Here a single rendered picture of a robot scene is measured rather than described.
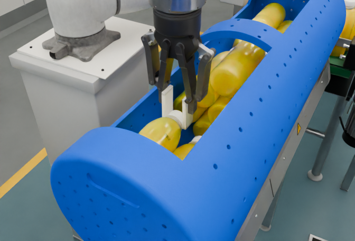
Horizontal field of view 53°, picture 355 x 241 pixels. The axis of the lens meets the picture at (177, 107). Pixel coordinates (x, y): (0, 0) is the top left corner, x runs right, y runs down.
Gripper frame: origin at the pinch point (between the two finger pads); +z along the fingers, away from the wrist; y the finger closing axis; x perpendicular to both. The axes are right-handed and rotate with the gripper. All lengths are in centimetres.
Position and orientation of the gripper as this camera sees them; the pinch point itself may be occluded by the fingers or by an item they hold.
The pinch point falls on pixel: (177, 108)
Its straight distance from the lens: 67.5
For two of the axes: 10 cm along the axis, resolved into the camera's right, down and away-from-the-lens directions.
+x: 5.1, -5.4, 6.7
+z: 0.0, 7.8, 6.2
